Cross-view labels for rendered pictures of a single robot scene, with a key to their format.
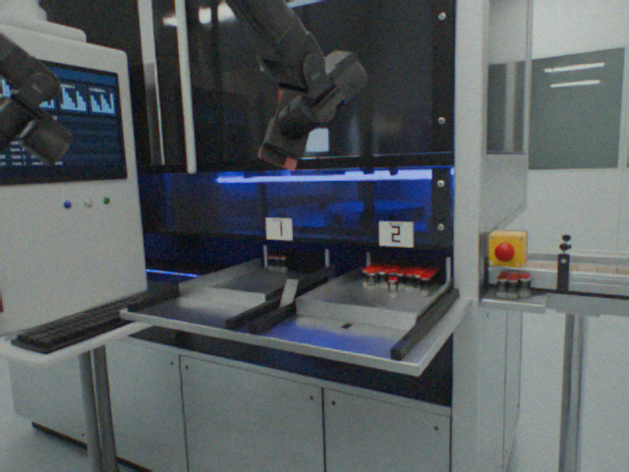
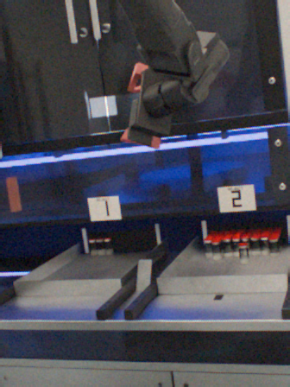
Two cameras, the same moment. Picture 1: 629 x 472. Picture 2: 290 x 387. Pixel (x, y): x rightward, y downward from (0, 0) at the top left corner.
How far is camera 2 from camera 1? 0.28 m
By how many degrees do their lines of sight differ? 9
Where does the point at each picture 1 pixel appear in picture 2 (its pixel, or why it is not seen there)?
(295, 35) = (181, 28)
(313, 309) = (177, 286)
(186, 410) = not seen: outside the picture
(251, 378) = (86, 376)
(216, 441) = not seen: outside the picture
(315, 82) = (197, 66)
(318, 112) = (196, 93)
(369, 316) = (238, 284)
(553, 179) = not seen: outside the picture
